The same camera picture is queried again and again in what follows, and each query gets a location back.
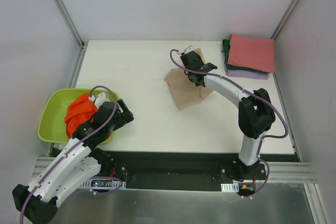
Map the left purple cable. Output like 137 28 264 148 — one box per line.
19 85 119 224

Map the orange t shirt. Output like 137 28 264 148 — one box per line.
64 93 98 138

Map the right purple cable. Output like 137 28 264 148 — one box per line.
170 49 289 201

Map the beige t shirt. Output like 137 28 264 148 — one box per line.
164 48 214 112

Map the purple cable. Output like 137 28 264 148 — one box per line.
170 49 289 201
19 85 119 224

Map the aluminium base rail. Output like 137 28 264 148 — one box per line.
31 157 318 184

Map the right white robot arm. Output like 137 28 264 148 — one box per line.
180 50 275 182

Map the left aluminium frame post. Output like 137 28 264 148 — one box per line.
40 0 88 49

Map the white cable duct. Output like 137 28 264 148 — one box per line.
220 183 239 193
78 179 126 190

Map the aluminium frame post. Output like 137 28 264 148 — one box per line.
40 0 88 49
271 0 301 40

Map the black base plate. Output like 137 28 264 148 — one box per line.
49 147 301 190

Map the folded lavender t shirt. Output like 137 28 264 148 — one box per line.
226 69 269 80

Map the right white cable duct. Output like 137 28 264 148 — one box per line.
220 183 239 193

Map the folded red t shirt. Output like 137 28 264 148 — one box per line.
228 34 276 73

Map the green plastic basin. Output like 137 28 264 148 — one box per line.
38 87 121 145

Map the right aluminium frame post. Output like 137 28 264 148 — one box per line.
271 0 301 40

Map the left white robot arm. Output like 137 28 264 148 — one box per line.
12 99 134 223

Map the left white cable duct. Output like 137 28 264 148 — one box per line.
78 179 126 190

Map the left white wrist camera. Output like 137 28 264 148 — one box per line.
89 92 110 109

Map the folded dark green t shirt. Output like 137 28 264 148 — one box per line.
222 39 266 73

